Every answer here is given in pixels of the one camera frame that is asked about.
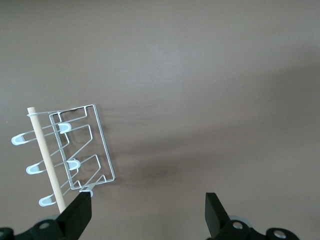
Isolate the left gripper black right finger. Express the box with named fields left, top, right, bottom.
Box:
left=205, top=192, right=266, bottom=240

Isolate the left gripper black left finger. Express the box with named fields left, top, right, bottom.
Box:
left=27, top=191, right=93, bottom=240

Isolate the wooden dowel rack handle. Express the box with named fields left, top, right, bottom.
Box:
left=26, top=106, right=68, bottom=215

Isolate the white wire cup rack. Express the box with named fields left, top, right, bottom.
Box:
left=11, top=104, right=117, bottom=215

